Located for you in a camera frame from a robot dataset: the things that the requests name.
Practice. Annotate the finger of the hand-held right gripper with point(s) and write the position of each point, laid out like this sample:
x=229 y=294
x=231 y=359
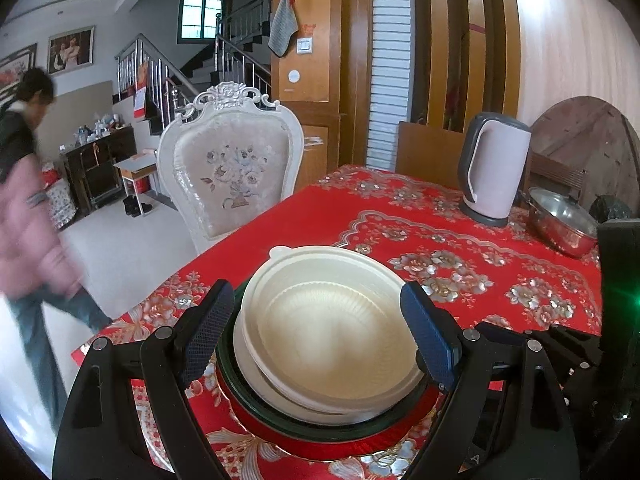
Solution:
x=575 y=352

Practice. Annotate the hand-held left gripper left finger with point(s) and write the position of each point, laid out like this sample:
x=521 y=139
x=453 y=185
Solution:
x=210 y=330

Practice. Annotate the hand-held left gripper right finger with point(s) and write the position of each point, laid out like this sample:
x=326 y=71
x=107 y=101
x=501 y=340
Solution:
x=430 y=335

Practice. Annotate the white disposable bowl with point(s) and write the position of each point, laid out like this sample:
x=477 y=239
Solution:
x=260 y=384

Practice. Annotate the beige ribbed plastic bowl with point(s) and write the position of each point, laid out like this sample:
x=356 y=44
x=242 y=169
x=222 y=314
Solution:
x=325 y=330

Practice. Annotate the dark green plastic bowl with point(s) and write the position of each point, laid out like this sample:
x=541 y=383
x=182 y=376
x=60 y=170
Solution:
x=325 y=430

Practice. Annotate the red floral tablecloth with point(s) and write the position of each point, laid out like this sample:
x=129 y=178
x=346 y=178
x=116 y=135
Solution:
x=450 y=240

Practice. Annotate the stainless steel pot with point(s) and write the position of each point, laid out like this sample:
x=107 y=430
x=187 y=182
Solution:
x=560 y=246

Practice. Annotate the glass pot lid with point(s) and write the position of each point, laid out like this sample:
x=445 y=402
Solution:
x=565 y=212

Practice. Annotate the pair of black boots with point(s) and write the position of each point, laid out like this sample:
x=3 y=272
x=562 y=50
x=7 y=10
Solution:
x=134 y=206

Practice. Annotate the black plastic bag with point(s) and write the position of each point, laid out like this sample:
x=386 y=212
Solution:
x=607 y=209

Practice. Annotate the white ornate floral chair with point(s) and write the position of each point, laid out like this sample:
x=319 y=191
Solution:
x=235 y=175

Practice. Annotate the white electric kettle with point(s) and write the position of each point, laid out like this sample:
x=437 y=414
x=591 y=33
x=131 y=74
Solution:
x=500 y=170

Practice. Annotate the brown wooden board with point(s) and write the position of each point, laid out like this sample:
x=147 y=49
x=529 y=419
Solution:
x=430 y=155

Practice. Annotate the small white desk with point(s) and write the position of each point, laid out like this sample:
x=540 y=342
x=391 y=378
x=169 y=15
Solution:
x=137 y=165

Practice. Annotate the dark wooden slatted stool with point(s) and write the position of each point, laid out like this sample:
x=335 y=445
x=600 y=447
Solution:
x=555 y=172

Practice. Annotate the dark wooden sideboard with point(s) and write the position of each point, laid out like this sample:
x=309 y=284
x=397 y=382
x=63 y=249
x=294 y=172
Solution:
x=100 y=170

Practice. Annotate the floral patterned cloth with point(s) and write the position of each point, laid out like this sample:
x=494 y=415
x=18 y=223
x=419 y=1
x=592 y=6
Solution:
x=62 y=200

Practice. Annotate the round wooden tabletop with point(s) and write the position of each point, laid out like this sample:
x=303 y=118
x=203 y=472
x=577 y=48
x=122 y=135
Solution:
x=590 y=130

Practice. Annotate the group of bottles and cups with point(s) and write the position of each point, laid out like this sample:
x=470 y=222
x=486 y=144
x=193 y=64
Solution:
x=97 y=132

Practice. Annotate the red hanging calendar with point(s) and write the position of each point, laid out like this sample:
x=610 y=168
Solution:
x=141 y=95

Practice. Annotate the steel stair railing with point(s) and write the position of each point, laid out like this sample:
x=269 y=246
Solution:
x=150 y=70

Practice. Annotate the white slatted shutter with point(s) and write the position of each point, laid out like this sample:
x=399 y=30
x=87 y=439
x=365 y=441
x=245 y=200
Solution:
x=392 y=60

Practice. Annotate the brown wooden door panels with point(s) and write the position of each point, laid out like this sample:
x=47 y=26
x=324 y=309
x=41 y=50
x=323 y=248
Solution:
x=450 y=35

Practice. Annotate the grey hanging towel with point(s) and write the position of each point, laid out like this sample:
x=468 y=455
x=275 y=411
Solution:
x=282 y=30

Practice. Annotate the framed portrait photo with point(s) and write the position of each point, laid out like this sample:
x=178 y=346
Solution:
x=70 y=52

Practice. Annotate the green framed window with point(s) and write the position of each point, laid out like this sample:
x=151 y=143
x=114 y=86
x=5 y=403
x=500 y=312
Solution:
x=200 y=15

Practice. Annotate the framed red painting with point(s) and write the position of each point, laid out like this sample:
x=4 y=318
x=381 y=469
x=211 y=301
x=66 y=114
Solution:
x=15 y=72

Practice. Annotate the orange wooden cabinet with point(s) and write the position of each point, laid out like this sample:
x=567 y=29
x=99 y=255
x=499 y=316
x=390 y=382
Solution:
x=310 y=20

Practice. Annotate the white light switch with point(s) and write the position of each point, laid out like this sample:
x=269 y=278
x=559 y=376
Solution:
x=305 y=46

